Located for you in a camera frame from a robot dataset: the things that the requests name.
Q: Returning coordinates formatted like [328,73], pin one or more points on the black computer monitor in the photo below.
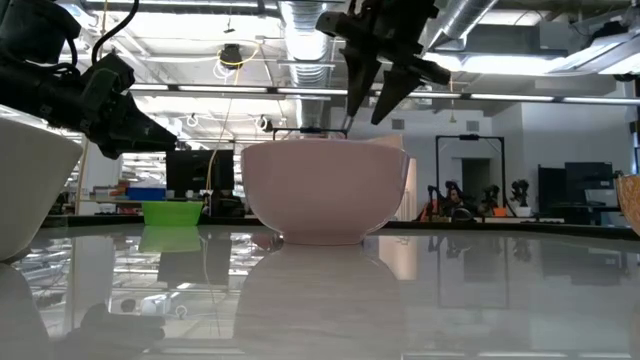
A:
[192,172]

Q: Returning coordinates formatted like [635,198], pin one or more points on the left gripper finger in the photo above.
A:
[111,149]
[147,127]

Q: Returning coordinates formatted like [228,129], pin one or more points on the dark desk monitor setup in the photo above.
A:
[575,190]

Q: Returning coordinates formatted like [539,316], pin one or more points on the silver ribbed ceiling duct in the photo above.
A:
[307,50]

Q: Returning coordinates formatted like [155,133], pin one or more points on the silver smooth ceiling duct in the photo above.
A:
[460,17]

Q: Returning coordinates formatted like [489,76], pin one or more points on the white ceramic bowl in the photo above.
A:
[35,185]

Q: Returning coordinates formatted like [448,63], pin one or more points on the blue storage bin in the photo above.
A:
[146,194]

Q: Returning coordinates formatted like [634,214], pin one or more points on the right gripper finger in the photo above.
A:
[395,92]
[361,80]

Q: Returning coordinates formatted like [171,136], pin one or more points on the white pot with plant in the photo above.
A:
[521,197]

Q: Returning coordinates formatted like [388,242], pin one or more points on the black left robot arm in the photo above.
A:
[30,75]

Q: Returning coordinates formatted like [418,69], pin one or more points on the green plastic bowl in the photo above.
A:
[172,213]

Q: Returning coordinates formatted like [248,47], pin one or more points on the pink ceramic bowl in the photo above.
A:
[325,192]

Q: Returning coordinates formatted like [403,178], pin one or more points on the tall black metal frame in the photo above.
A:
[436,170]

